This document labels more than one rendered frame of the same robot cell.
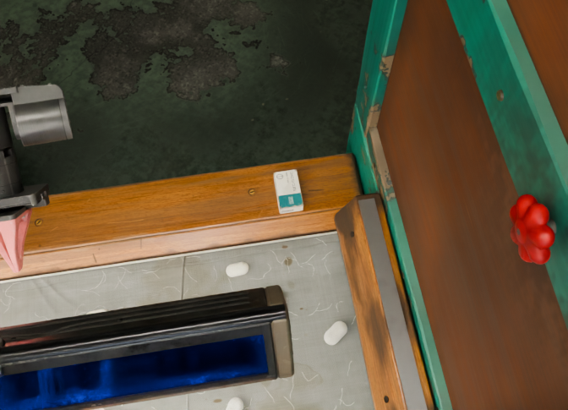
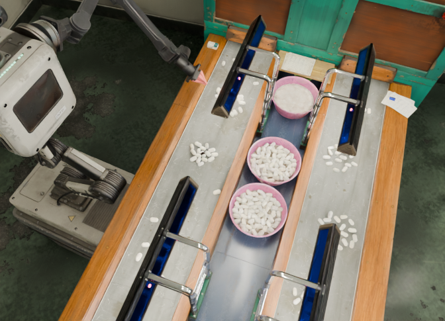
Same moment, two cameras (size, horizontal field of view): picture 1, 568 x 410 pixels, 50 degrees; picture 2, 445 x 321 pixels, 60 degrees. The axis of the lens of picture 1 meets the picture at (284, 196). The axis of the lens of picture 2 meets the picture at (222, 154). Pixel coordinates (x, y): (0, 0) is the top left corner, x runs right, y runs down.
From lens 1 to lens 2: 1.78 m
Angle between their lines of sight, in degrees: 30
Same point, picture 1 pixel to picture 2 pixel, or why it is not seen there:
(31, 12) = not seen: hidden behind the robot
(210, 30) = (87, 94)
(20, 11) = not seen: hidden behind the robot
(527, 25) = not seen: outside the picture
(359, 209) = (230, 28)
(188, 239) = (210, 67)
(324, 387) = (257, 61)
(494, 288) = not seen: outside the picture
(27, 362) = (249, 42)
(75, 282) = (206, 92)
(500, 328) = (275, 0)
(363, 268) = (242, 35)
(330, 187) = (216, 39)
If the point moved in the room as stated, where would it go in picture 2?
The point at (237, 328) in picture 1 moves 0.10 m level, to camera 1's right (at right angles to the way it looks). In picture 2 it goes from (259, 20) to (267, 9)
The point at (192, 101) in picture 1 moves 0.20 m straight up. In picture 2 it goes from (113, 112) to (107, 95)
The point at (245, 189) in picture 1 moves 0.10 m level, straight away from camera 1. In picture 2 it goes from (206, 53) to (190, 48)
